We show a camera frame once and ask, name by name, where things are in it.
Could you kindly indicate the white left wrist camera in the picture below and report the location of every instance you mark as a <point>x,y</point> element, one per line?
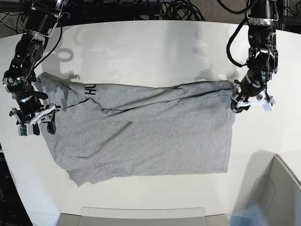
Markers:
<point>268,105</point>

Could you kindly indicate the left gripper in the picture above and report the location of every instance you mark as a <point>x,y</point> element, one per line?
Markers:
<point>251,90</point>

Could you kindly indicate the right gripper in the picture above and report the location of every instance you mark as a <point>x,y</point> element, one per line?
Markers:
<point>32,111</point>

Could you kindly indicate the grey T-shirt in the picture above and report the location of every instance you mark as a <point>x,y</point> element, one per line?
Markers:
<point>112,130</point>

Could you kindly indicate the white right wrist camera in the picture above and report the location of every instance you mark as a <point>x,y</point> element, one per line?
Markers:
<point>25,129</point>

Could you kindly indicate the grey bin at right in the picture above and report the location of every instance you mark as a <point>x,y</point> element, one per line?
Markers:
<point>275,199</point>

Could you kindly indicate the grey chair back front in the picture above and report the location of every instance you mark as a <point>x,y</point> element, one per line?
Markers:
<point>134,217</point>

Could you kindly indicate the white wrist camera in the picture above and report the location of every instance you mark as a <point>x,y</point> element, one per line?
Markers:
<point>268,105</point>
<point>25,129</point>

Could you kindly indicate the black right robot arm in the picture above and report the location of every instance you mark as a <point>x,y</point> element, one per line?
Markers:
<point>41,17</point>

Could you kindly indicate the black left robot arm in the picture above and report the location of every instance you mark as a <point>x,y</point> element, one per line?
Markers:
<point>261,16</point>

